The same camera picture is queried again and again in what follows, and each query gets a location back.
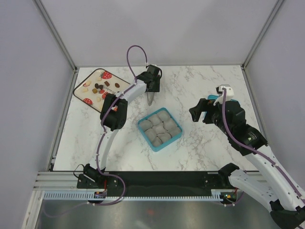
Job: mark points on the teal chocolate box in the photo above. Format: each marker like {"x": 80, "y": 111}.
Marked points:
{"x": 159, "y": 129}

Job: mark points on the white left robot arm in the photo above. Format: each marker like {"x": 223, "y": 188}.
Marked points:
{"x": 113, "y": 118}

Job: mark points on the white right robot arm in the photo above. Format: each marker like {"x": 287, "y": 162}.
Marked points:
{"x": 282, "y": 197}

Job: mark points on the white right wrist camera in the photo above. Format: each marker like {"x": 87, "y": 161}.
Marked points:
{"x": 225, "y": 93}

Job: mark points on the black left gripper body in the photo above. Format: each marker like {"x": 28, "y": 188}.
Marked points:
{"x": 156, "y": 87}

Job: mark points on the metal tongs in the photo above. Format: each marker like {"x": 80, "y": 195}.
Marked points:
{"x": 150, "y": 98}

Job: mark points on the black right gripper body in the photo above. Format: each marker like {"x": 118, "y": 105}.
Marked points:
{"x": 213, "y": 114}

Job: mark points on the strawberry print tray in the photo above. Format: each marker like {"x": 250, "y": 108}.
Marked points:
{"x": 93, "y": 89}

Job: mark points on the teal box lid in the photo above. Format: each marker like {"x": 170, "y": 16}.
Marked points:
{"x": 212, "y": 97}

